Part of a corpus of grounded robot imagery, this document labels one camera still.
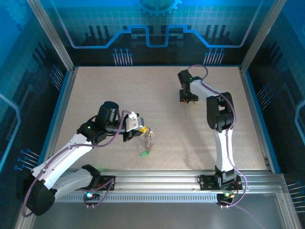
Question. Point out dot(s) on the aluminium frame post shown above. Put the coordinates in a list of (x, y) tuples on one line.
[(260, 35), (53, 35)]

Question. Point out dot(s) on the LED controller board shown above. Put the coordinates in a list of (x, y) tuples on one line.
[(90, 195), (226, 195)]

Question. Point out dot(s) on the red tag key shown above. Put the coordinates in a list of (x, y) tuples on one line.
[(184, 101)]

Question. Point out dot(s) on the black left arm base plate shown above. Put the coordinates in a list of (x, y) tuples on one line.
[(106, 180)]

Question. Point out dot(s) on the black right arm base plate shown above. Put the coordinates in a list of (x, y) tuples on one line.
[(207, 183)]

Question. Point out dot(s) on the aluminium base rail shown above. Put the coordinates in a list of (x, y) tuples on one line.
[(155, 181)]

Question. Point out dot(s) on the aluminium table side rail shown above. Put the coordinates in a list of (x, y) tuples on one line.
[(64, 100), (257, 119)]

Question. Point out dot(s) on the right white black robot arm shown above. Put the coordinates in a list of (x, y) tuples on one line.
[(221, 114)]

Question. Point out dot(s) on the green tag key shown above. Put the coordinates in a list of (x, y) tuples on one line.
[(144, 154)]

